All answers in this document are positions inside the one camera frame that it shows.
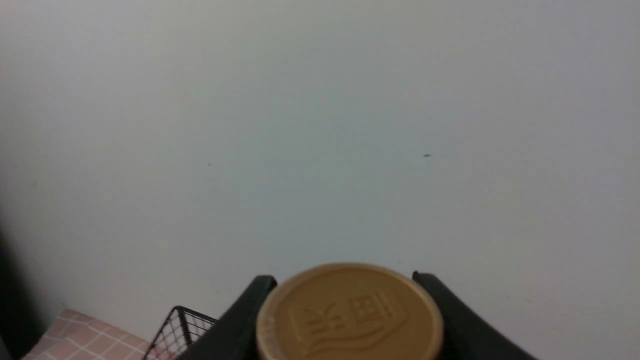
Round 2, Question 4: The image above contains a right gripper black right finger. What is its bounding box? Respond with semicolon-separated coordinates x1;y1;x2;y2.
412;271;534;360

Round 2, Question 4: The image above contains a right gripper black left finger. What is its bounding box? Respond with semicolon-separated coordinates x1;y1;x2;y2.
177;275;278;360

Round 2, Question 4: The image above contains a dark vinegar bottle gold cap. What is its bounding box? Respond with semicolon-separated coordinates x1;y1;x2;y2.
256;262;444;360

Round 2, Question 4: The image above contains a black wire mesh rack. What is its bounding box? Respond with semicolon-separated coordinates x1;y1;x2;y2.
142;305;218;360

